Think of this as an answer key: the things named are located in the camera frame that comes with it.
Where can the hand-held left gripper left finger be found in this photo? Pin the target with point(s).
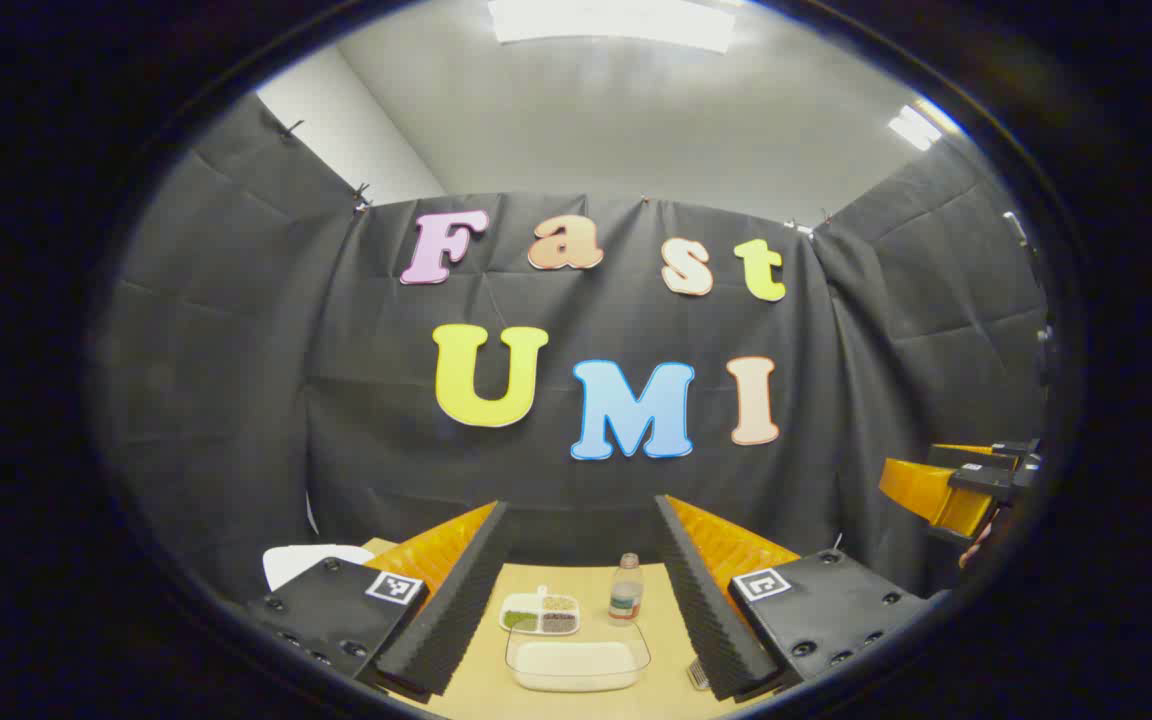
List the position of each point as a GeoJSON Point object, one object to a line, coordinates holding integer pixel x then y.
{"type": "Point", "coordinates": [456, 610]}

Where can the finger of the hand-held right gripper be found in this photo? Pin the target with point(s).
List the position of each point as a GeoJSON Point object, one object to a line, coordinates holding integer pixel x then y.
{"type": "Point", "coordinates": [926, 490]}
{"type": "Point", "coordinates": [986, 452]}

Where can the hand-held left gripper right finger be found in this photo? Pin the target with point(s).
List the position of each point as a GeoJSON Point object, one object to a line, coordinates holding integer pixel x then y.
{"type": "Point", "coordinates": [701, 610]}

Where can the clear glass chopstick holder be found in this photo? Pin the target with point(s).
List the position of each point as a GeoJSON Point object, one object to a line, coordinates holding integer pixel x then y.
{"type": "Point", "coordinates": [699, 675]}

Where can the clear plastic rice container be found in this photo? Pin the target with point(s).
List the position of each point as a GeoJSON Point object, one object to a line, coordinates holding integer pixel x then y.
{"type": "Point", "coordinates": [576, 665]}

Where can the white rice cooker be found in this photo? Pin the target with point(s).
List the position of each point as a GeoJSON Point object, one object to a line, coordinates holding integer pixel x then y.
{"type": "Point", "coordinates": [311, 562]}

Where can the clear plastic bottle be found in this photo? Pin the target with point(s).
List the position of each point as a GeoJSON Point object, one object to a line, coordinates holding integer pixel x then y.
{"type": "Point", "coordinates": [626, 595]}

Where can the white divided bean dish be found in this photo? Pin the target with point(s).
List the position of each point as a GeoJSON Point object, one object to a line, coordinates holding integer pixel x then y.
{"type": "Point", "coordinates": [539, 613]}

